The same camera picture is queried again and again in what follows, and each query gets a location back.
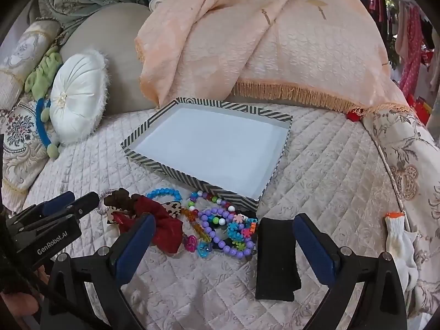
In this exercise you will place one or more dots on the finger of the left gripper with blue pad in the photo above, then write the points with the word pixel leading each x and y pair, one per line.
pixel 36 212
pixel 79 208

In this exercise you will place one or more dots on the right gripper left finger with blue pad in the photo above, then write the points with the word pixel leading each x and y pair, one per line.
pixel 86 291

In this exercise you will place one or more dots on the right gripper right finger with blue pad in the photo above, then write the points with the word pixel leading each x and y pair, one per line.
pixel 381 303

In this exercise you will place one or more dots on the brown scrunchie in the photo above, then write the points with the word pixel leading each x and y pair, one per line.
pixel 122 199

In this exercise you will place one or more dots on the red velvet bow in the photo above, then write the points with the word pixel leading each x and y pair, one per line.
pixel 168 234

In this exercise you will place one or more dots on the leopard print bow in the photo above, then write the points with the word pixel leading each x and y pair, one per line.
pixel 172 207

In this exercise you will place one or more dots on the person left hand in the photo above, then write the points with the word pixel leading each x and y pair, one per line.
pixel 20 299

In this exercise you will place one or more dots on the black rectangular pouch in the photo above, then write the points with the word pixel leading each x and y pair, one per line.
pixel 277 271

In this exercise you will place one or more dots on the floral embroidered cushion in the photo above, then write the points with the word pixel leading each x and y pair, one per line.
pixel 24 155

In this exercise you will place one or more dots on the pink and blue charm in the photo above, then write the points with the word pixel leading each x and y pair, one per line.
pixel 192 244

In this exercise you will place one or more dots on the white work glove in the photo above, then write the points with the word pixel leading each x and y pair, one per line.
pixel 400 244

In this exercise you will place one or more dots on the black scrunchie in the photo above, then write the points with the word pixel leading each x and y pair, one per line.
pixel 238 236

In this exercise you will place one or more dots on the quilted pink bed cover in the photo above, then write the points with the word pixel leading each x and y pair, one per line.
pixel 331 170

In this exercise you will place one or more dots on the blue plush headband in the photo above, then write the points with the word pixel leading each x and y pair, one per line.
pixel 40 124

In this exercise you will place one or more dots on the white round satin cushion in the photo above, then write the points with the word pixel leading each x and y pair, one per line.
pixel 79 95

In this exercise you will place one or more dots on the green plush toy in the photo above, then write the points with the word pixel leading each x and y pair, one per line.
pixel 39 82

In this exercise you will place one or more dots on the striped white shallow box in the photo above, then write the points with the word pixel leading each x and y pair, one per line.
pixel 226 149

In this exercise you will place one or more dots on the beige floral bedspread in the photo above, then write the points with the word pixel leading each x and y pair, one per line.
pixel 412 158

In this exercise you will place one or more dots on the red small object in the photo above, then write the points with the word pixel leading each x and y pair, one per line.
pixel 354 116

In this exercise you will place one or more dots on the beige embroidered bolster pillow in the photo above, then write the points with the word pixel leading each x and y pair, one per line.
pixel 28 52

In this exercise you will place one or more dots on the peach fringed blanket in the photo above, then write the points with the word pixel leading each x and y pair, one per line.
pixel 324 53

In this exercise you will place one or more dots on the hanging pink clothes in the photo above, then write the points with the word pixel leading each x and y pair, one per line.
pixel 412 46

